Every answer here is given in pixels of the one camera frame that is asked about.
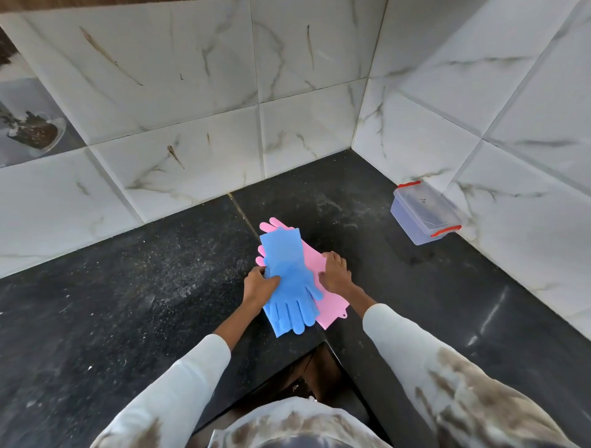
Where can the person's left thumb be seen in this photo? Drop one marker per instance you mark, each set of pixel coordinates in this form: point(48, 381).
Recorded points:
point(273, 281)

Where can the pink silicone glove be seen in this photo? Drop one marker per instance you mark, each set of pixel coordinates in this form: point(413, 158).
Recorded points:
point(314, 258)

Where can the blue silicone glove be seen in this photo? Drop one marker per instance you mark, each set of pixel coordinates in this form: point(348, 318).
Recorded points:
point(288, 267)

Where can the person's right forearm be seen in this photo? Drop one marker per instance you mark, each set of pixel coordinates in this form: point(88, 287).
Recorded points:
point(438, 369)

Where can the person's white patterned shirt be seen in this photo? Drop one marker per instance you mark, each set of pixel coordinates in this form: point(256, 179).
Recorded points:
point(295, 427)

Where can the person's left forearm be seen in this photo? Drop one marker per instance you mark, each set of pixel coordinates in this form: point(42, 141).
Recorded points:
point(184, 383)

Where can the person's left hand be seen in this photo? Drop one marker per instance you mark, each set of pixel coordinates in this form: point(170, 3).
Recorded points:
point(256, 290)

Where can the person's right thumb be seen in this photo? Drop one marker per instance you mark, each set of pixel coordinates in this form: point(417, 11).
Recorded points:
point(322, 279)

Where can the clear plastic container red clips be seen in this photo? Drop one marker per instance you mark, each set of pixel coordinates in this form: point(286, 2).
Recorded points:
point(422, 217)

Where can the person's right hand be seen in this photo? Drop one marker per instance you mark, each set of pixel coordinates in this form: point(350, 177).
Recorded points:
point(338, 279)

